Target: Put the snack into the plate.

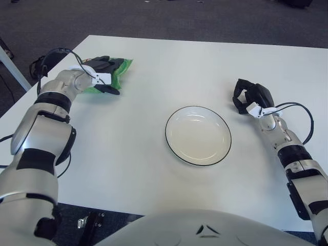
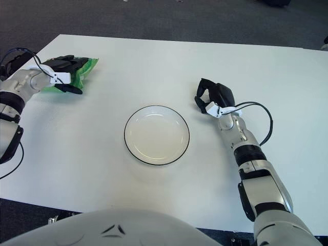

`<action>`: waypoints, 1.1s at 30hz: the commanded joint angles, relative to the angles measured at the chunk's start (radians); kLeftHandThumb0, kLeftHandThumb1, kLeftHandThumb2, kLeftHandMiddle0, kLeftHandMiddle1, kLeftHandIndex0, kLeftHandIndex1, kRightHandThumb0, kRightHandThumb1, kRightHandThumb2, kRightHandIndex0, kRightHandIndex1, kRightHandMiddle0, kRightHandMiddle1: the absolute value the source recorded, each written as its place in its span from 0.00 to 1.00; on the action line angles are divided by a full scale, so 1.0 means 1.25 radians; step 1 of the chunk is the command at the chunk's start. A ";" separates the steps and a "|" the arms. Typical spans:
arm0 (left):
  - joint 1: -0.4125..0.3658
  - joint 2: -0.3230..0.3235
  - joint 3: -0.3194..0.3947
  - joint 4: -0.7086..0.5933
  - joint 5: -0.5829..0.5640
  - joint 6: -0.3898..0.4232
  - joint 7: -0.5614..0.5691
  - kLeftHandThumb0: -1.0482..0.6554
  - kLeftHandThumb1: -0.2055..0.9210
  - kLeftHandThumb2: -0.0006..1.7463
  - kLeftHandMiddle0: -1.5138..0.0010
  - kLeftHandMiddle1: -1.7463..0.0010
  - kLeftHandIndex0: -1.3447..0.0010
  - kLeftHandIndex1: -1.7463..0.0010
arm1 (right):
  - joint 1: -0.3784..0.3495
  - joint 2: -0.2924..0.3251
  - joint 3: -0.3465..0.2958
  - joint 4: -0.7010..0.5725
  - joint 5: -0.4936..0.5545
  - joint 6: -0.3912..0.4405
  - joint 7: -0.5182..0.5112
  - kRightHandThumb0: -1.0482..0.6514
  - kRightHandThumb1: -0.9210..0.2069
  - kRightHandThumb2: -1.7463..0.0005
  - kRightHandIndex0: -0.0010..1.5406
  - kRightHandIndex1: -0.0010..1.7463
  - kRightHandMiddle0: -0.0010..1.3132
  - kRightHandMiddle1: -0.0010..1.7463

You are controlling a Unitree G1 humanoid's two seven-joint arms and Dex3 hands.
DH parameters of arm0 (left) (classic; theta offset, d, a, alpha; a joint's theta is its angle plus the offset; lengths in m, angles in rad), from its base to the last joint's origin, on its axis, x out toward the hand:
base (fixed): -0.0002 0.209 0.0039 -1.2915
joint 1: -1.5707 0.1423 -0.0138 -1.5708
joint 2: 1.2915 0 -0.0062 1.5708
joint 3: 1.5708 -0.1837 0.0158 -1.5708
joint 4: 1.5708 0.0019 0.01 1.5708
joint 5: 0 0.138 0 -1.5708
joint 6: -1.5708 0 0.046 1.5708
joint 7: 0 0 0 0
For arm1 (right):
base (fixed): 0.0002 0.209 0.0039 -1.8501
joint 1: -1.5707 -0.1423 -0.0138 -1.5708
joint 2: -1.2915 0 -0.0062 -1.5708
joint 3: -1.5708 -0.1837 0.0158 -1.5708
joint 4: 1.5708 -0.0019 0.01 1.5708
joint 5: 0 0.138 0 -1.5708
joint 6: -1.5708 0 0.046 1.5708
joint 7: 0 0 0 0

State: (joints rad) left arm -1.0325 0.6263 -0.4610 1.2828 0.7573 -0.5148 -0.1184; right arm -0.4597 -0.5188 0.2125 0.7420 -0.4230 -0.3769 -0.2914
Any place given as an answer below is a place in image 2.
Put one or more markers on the green potato chips bag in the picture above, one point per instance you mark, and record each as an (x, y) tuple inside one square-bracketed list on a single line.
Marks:
[(87, 68)]

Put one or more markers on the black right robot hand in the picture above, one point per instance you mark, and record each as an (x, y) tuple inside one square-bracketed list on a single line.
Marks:
[(225, 94)]

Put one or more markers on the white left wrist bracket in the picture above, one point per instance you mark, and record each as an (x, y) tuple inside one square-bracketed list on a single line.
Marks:
[(61, 77)]

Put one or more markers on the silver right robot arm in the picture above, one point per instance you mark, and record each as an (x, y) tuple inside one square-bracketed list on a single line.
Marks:
[(266, 184)]

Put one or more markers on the white plate black rim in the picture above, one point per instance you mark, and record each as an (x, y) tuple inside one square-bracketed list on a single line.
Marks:
[(156, 135)]

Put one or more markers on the black backpack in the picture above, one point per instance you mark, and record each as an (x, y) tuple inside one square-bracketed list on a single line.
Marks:
[(15, 60)]

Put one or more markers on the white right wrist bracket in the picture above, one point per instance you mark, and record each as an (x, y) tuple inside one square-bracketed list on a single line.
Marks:
[(212, 109)]

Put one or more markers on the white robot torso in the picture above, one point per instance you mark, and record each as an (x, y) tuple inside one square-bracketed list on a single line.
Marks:
[(115, 238)]

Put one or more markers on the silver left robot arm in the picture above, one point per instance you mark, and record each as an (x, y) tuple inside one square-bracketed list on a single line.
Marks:
[(25, 79)]

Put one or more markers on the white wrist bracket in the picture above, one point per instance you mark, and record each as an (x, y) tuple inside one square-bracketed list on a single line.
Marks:
[(212, 109), (61, 77)]

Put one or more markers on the small shiny metal bracket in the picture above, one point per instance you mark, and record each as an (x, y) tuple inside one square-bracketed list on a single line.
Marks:
[(53, 220)]

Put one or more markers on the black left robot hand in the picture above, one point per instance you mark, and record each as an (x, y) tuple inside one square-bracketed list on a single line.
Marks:
[(60, 64)]

